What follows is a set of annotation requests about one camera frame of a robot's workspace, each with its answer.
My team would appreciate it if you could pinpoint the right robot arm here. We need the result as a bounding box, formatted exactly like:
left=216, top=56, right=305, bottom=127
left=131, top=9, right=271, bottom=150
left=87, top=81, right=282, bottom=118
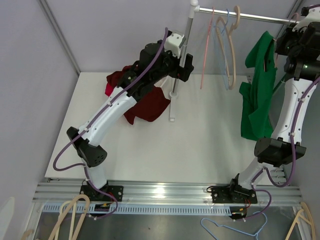
left=225, top=19, right=320, bottom=203

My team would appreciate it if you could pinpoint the black mount plate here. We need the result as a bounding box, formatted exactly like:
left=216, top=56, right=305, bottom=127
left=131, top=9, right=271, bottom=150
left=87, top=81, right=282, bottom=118
left=79, top=184, right=124, bottom=202
left=206, top=186, right=258, bottom=204

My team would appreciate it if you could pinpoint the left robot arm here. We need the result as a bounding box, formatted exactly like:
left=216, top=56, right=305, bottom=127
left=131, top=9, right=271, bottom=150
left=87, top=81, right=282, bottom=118
left=66, top=40, right=194, bottom=201

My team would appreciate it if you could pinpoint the green t shirt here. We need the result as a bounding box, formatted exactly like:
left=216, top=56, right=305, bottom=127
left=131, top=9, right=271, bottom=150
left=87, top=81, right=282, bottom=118
left=239, top=31, right=277, bottom=141

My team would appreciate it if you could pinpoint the maroon t shirt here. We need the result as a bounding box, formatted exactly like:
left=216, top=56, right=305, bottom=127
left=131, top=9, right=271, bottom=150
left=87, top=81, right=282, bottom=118
left=106, top=65, right=171, bottom=125

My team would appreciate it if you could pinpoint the beige hangers lower left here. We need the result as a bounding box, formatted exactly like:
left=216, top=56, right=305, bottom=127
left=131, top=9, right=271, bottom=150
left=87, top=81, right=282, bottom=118
left=27, top=194, right=90, bottom=240

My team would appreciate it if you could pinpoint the left black mount plate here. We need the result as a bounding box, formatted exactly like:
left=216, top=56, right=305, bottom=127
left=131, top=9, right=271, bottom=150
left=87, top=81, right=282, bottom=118
left=79, top=184, right=124, bottom=202

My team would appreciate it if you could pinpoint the blue hanger on floor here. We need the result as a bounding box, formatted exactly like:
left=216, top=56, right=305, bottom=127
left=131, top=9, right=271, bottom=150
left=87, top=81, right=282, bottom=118
left=200, top=211, right=268, bottom=240

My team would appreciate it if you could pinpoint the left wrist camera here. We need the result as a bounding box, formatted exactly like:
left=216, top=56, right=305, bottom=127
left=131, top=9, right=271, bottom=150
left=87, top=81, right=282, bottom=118
left=164, top=31, right=186, bottom=59

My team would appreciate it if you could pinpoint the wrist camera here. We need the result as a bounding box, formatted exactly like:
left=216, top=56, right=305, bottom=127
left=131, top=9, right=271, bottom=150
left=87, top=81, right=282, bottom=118
left=164, top=31, right=186, bottom=59
left=292, top=3, right=320, bottom=32

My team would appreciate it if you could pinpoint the pink wire hanger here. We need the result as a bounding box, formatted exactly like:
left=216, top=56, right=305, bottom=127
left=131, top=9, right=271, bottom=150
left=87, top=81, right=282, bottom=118
left=200, top=7, right=215, bottom=90
left=263, top=12, right=300, bottom=72

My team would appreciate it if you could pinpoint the beige wooden hanger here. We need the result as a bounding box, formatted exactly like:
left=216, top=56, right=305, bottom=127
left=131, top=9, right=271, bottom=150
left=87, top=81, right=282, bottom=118
left=224, top=5, right=241, bottom=90

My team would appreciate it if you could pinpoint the pink t shirt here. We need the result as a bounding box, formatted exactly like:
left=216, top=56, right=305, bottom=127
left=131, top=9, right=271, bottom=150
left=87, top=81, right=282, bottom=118
left=104, top=83, right=114, bottom=97

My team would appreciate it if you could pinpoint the silver clothes rack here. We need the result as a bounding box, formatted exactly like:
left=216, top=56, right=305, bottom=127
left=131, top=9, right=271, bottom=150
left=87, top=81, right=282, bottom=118
left=168, top=0, right=298, bottom=123

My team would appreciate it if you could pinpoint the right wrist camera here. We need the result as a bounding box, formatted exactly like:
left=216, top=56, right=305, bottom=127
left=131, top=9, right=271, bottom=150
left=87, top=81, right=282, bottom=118
left=292, top=3, right=320, bottom=32

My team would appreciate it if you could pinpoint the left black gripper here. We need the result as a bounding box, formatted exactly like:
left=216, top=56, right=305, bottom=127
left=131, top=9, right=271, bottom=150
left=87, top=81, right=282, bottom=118
left=151, top=40, right=194, bottom=85

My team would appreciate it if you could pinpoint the beige hanger lower right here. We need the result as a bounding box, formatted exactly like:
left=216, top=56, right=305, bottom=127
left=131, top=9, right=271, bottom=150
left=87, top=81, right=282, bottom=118
left=285, top=201, right=316, bottom=240

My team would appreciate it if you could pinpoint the white slotted cable duct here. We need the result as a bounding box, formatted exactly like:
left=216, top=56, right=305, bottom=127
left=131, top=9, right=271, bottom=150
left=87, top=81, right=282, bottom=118
left=42, top=203, right=232, bottom=216

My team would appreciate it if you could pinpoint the right black mount plate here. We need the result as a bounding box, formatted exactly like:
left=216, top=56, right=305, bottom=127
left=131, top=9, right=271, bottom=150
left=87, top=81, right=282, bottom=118
left=206, top=186, right=258, bottom=204

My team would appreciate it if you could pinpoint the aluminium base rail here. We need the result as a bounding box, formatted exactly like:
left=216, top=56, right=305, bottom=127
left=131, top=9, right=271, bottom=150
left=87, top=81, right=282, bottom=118
left=32, top=178, right=303, bottom=207

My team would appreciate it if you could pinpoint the blue wire hanger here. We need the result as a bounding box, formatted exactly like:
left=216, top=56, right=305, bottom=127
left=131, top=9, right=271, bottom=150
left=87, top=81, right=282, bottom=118
left=214, top=16, right=230, bottom=90

